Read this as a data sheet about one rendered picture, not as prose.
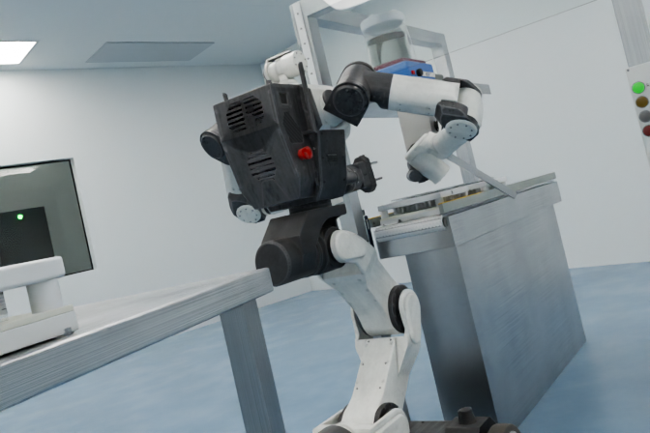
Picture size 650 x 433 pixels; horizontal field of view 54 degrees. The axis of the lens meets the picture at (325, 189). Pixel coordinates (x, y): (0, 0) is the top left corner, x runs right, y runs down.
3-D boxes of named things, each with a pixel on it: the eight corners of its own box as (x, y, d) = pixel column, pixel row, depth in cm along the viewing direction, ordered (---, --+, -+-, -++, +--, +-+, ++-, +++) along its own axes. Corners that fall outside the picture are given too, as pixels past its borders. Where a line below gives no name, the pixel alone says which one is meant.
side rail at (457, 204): (444, 213, 204) (442, 203, 204) (439, 214, 205) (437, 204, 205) (556, 178, 312) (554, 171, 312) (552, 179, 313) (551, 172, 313)
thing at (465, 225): (456, 246, 205) (448, 216, 206) (379, 259, 222) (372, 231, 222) (561, 200, 312) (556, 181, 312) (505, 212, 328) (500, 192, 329)
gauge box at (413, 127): (436, 148, 201) (422, 86, 202) (406, 156, 207) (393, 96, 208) (463, 145, 219) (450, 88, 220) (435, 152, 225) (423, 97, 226)
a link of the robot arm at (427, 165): (421, 141, 191) (425, 139, 180) (448, 164, 191) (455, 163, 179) (396, 170, 191) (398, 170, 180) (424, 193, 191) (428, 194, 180)
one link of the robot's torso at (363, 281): (419, 340, 189) (331, 260, 162) (369, 344, 199) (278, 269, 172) (425, 295, 198) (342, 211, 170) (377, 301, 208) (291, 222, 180)
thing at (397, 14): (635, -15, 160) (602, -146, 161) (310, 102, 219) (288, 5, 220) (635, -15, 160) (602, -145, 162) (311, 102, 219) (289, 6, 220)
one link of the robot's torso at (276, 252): (297, 284, 152) (280, 212, 153) (256, 290, 160) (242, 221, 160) (358, 263, 175) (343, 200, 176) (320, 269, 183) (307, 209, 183)
